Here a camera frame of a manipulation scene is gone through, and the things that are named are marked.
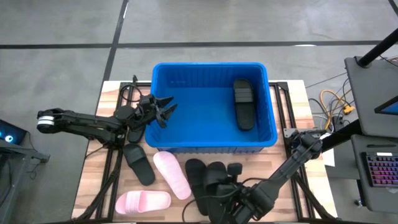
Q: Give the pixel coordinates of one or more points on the grey side table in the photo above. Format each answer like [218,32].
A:
[367,93]

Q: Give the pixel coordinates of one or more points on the backlit computer keyboard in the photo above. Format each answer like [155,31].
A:
[382,169]

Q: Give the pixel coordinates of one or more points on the silver metal bracket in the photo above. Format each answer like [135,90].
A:
[289,132]

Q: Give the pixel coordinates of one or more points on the black aluminium rail frame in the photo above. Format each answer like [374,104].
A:
[280,107]
[114,193]

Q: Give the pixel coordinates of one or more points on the grey keyboard desk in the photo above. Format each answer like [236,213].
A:
[373,202]

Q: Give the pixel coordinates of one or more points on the black metal pole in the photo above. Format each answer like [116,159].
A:
[377,48]

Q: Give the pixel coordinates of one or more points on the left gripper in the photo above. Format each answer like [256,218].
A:
[147,112]

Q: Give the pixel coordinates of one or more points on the black metal stand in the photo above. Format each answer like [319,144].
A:
[18,152]

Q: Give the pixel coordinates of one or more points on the blue plastic bin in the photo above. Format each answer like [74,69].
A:
[199,118]

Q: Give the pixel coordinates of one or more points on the pink slide sandal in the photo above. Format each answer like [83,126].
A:
[171,174]
[143,202]

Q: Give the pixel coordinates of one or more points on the black diagonal beam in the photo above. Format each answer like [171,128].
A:
[345,133]

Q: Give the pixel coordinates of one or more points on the black tablet blue screen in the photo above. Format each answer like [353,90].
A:
[391,108]

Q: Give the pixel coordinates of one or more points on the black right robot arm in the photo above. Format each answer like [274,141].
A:
[289,161]

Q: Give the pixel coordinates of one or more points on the computer with blue light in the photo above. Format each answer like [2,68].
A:
[12,133]

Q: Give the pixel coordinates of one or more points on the white paper sheet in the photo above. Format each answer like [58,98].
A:
[329,157]

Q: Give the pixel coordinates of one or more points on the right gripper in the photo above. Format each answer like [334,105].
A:
[239,194]

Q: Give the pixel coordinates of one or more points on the black caster wheel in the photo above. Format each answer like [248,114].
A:
[359,203]

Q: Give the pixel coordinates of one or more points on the small black slide sandal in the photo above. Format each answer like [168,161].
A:
[136,137]
[140,165]

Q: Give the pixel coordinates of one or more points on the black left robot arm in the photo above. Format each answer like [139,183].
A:
[87,124]

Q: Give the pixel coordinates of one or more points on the large black slide sandal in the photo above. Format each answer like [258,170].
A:
[214,172]
[244,115]
[194,177]

